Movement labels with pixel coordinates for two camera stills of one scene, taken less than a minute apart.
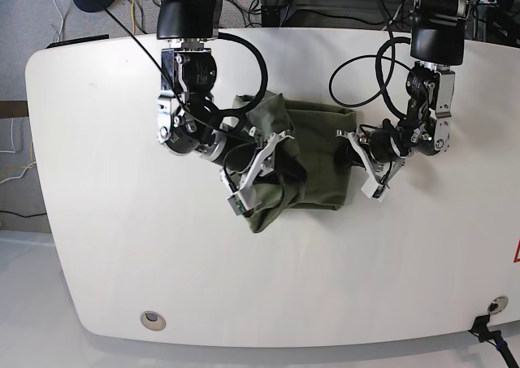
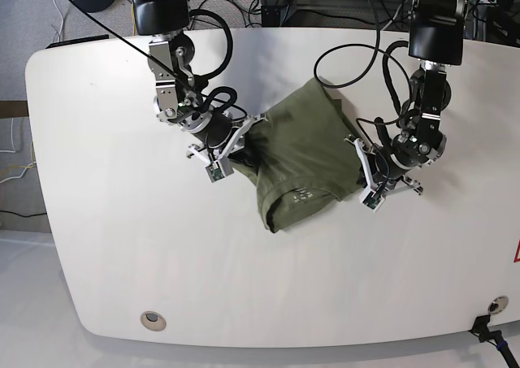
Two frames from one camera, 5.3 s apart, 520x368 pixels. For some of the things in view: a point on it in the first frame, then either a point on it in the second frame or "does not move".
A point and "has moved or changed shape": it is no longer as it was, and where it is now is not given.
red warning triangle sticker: x=517 y=256 does not move
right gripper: x=246 y=160 to x=221 y=136
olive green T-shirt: x=306 y=173 has moved or changed shape
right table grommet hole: x=497 y=305 does not move
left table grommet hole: x=153 y=320 does not move
